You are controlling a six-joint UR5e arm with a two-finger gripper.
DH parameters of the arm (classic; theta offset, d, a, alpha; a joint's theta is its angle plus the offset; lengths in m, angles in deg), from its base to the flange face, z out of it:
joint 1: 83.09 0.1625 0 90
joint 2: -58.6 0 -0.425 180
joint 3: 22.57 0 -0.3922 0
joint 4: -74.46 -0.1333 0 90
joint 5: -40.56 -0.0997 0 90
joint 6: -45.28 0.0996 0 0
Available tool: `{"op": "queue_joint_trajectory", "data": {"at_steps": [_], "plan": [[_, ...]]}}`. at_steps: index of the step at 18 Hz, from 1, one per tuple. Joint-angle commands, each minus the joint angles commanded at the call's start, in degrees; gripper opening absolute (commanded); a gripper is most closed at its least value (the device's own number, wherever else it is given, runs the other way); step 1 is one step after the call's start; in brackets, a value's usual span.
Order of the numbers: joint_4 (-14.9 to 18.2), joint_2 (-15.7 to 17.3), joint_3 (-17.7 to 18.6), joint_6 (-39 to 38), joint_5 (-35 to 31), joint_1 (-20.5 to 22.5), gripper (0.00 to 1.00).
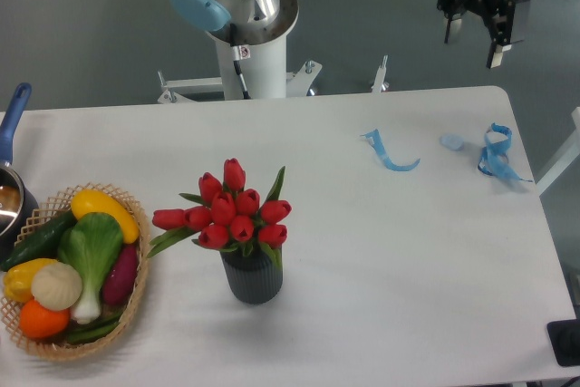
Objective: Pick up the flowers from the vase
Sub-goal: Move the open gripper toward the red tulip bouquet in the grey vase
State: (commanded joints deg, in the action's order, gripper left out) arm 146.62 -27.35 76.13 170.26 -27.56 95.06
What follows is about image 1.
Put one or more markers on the tangled blue ribbon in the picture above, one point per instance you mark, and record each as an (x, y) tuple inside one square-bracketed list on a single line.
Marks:
[(493, 159)]

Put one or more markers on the purple sweet potato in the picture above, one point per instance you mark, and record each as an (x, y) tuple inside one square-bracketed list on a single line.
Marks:
[(120, 281)]

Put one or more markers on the yellow bell pepper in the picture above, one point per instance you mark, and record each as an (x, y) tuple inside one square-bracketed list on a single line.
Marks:
[(18, 279)]

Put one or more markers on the black device at edge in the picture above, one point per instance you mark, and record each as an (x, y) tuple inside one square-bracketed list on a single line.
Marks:
[(564, 338)]

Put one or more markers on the orange fruit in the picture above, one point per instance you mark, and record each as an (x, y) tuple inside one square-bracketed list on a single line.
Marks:
[(37, 322)]

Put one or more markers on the green bean pods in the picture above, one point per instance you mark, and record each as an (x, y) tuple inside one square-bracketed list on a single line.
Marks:
[(93, 331)]

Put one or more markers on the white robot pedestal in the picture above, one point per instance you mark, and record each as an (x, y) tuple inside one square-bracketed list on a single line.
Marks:
[(247, 72)]

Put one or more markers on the woven wicker basket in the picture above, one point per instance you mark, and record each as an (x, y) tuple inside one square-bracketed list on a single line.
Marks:
[(56, 349)]

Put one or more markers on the white steamed bun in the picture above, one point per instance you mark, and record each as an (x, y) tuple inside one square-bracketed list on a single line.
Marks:
[(57, 286)]

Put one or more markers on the green bok choy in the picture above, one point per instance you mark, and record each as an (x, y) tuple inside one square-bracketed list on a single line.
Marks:
[(91, 247)]

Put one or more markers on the white frame at right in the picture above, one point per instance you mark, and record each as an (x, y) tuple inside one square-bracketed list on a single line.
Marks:
[(566, 154)]

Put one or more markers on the green cucumber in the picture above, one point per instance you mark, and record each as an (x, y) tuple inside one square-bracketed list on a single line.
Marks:
[(43, 243)]

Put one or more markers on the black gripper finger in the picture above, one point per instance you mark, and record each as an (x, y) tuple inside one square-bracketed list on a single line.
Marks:
[(453, 29), (496, 54)]

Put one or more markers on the dark grey ribbed vase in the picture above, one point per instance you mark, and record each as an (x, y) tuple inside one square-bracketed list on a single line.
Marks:
[(253, 279)]

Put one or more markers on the red tulip bouquet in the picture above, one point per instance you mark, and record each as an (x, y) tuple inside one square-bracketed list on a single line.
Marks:
[(228, 217)]

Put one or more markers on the blue ribbon strip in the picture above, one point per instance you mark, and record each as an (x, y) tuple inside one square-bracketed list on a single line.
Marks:
[(374, 139)]

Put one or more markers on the blue handled saucepan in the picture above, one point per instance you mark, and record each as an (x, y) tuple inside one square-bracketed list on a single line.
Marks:
[(17, 202)]

